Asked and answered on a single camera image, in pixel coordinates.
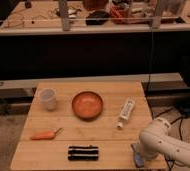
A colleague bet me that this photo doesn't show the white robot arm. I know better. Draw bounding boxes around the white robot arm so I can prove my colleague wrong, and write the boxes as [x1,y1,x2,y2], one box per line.
[139,117,190,168]

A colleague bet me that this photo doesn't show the orange ceramic bowl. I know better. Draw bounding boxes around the orange ceramic bowl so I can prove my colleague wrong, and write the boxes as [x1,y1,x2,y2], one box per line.
[72,91,103,120]

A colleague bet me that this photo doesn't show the white tube bottle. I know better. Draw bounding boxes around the white tube bottle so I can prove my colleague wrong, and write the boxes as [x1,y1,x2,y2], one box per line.
[117,98,135,129]

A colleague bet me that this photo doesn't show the black object on bench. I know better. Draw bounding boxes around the black object on bench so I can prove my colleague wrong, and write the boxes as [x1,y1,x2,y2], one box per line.
[85,10,110,25]

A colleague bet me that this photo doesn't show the orange tool on bench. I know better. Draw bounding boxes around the orange tool on bench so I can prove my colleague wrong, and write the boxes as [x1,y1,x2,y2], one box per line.
[110,5,127,24]

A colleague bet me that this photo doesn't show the brown pot on bench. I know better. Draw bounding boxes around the brown pot on bench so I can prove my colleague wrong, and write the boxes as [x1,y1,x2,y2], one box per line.
[83,0,108,10]

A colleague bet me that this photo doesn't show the black power box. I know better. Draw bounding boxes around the black power box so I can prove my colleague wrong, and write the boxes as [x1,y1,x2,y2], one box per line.
[174,99,190,118]

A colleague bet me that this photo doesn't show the hanging black cable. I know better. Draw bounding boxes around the hanging black cable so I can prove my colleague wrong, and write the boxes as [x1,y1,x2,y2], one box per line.
[144,26,155,94]

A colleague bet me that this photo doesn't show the left metal frame post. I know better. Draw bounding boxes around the left metal frame post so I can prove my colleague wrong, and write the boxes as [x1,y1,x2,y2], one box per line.
[58,0,70,31]

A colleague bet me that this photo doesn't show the metal frame post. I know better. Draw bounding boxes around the metal frame post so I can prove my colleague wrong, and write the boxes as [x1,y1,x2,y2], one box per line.
[58,0,70,31]
[151,0,164,29]

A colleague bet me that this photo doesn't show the thin cables on bench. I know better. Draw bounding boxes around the thin cables on bench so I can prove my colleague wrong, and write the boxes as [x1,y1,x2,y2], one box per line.
[3,9,49,29]

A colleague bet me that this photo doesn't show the right metal frame post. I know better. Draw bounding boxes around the right metal frame post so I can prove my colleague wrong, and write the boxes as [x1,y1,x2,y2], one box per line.
[151,0,164,29]

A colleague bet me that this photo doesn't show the black floor cable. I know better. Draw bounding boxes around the black floor cable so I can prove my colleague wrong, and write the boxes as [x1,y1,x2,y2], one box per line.
[153,105,190,171]

